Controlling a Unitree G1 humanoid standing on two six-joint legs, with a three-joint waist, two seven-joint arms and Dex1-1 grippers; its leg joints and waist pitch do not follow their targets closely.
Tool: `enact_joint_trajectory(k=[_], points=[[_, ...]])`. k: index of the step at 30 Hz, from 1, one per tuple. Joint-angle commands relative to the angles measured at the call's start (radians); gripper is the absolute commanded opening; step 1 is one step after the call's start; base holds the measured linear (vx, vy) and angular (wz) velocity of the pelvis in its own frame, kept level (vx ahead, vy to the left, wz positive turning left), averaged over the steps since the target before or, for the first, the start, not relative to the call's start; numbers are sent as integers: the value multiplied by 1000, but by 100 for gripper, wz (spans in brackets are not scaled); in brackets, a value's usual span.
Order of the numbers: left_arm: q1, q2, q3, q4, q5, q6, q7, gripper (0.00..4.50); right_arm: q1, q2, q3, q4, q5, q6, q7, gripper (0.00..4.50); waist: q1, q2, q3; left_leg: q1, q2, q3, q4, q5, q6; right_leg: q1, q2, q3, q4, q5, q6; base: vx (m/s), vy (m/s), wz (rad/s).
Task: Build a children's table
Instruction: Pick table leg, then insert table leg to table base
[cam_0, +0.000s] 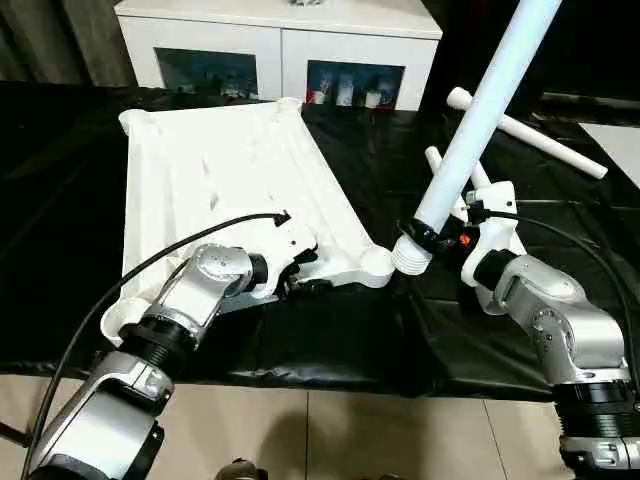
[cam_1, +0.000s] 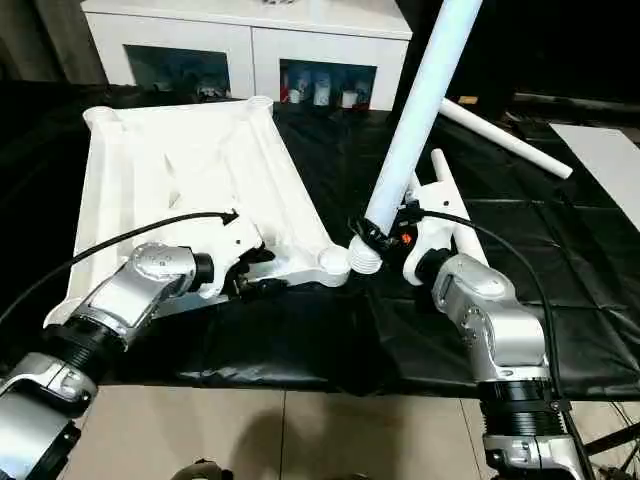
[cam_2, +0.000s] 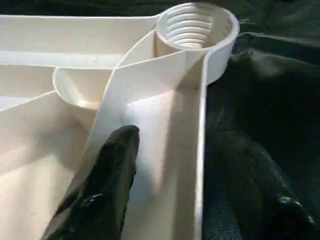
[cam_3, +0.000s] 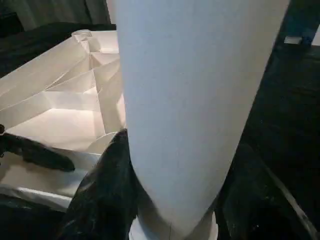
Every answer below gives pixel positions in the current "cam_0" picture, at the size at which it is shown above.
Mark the white cabinet with glass doors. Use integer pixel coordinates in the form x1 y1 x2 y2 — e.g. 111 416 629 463
113 0 443 111

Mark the flat white board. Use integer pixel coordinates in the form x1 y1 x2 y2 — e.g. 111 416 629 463
580 122 640 186

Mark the black work mat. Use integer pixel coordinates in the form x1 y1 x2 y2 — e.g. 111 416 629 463
0 80 640 386

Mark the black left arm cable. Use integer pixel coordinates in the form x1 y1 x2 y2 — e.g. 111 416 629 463
20 210 293 471

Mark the white plastic table leg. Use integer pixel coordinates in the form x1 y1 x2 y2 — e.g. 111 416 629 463
446 87 609 181
424 146 471 223
467 158 494 193
390 0 563 277

